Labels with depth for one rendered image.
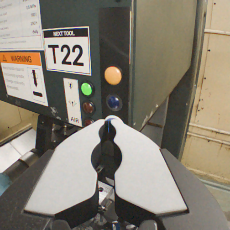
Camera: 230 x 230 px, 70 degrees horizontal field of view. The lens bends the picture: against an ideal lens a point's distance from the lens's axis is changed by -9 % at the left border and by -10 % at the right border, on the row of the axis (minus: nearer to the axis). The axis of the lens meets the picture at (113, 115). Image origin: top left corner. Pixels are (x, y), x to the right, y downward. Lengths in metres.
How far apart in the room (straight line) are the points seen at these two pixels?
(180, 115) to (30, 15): 0.84
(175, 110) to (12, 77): 0.79
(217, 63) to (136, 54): 1.04
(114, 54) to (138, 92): 0.06
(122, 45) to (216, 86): 1.09
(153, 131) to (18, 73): 0.80
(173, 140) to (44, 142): 0.74
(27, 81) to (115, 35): 0.23
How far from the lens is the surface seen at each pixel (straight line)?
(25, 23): 0.37
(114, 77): 0.24
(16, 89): 0.45
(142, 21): 0.25
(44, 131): 0.57
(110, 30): 0.24
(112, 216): 0.62
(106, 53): 0.25
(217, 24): 1.24
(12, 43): 0.42
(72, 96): 0.31
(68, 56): 0.29
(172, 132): 1.05
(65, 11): 0.29
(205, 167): 1.62
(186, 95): 0.95
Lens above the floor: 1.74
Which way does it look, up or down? 28 degrees down
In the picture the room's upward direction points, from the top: 1 degrees counter-clockwise
